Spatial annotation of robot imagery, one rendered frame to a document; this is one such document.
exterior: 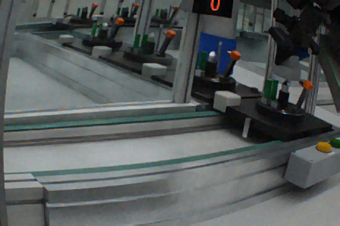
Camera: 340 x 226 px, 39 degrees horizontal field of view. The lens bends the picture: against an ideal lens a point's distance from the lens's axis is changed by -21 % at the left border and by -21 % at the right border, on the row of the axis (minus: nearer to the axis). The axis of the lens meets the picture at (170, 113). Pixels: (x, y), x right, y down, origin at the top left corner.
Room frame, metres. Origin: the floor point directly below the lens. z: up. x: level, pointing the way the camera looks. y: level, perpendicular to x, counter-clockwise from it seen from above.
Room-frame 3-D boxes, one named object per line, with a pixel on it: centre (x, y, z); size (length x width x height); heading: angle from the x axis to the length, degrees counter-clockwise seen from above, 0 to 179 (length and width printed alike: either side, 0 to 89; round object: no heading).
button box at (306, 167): (1.02, -0.34, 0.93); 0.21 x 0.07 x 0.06; 134
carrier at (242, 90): (1.42, -0.08, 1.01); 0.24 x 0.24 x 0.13; 44
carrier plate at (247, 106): (1.24, -0.26, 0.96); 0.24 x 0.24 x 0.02; 44
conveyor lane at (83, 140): (1.05, -0.02, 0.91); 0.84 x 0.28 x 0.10; 134
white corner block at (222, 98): (1.24, -0.12, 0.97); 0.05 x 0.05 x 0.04; 44
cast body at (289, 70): (1.24, -0.25, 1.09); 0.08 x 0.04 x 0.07; 44
